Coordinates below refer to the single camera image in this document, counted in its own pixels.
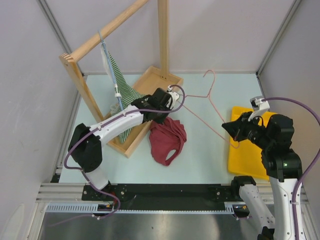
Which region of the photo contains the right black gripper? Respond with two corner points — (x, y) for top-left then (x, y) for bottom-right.
(222, 110), (273, 149)

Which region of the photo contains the red tank top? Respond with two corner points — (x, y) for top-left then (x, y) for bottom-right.
(149, 117), (187, 167)

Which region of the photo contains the pink wire hanger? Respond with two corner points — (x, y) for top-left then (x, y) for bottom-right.
(182, 69), (240, 149)

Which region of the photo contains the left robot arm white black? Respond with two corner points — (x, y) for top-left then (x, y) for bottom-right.
(68, 88), (180, 200)

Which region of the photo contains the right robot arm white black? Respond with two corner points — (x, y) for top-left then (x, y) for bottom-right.
(222, 111), (306, 240)

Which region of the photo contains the blue hanger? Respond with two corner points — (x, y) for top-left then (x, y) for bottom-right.
(98, 30), (124, 111)

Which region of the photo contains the wooden clothes rack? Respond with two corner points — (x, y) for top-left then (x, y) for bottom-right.
(59, 0), (184, 159)

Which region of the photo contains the yellow plastic tray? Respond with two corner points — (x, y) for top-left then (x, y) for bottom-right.
(227, 106), (278, 181)

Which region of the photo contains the green striped garment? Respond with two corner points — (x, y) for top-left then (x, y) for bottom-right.
(100, 44), (148, 144)

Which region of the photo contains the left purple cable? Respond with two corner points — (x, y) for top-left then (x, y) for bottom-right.
(64, 84), (186, 216)

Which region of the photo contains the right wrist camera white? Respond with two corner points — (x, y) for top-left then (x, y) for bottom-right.
(248, 96), (270, 122)

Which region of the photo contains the white cable duct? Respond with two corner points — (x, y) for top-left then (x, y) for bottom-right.
(45, 202), (234, 215)

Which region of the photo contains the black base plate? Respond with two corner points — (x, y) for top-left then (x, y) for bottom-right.
(81, 183), (251, 218)

